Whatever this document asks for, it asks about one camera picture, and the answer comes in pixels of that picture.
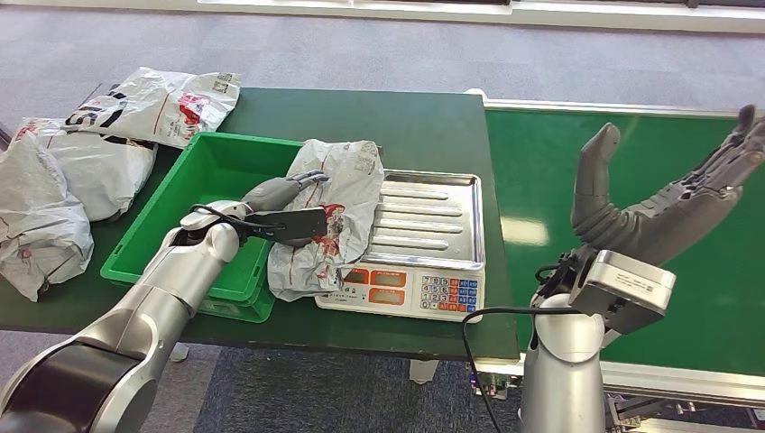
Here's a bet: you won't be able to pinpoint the electronic scale with steel tray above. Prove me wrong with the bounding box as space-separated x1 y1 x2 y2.
315 170 486 325

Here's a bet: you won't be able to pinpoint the dark green table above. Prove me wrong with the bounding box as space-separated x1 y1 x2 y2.
0 88 521 385

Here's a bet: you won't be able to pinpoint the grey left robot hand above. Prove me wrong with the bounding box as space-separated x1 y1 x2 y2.
242 170 331 213

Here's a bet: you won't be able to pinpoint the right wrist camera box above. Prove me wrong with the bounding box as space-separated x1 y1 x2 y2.
567 249 677 336

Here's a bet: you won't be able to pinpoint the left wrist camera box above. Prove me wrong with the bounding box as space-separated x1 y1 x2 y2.
244 206 328 247

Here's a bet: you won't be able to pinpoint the white window sill strip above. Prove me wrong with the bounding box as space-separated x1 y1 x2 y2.
0 0 765 34

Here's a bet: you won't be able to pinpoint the green conveyor belt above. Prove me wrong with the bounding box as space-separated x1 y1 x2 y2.
465 88 765 433

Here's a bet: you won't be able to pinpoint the white package with red print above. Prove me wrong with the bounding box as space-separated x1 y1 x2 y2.
267 138 385 303

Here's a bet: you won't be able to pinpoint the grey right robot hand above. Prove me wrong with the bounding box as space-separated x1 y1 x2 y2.
570 104 765 268

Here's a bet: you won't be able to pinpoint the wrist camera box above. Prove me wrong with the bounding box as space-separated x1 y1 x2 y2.
567 249 677 336
244 206 328 247

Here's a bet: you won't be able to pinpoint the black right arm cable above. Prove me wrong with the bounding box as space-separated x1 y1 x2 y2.
460 306 578 433

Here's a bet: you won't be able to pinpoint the crumpled white package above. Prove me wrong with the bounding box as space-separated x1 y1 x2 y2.
0 132 96 303
10 117 158 224

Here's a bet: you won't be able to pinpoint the green plastic crate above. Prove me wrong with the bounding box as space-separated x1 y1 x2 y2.
100 131 305 324

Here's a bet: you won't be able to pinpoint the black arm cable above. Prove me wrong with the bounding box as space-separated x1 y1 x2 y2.
188 204 285 238
460 306 578 433

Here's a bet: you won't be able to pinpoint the white package with black lettering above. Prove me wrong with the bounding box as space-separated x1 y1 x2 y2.
62 67 242 151

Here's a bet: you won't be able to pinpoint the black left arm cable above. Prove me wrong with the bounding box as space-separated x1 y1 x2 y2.
188 204 285 238

